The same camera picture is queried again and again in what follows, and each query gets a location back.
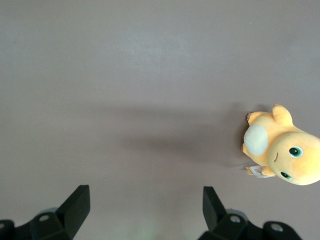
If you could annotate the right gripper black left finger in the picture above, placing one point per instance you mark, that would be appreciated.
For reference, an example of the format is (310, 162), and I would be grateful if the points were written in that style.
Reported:
(72, 215)

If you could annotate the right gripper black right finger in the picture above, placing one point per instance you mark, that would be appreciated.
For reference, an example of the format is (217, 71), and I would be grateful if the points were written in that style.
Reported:
(217, 220)

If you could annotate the orange plush toy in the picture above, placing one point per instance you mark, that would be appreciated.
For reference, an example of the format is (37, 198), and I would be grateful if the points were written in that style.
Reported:
(282, 130)

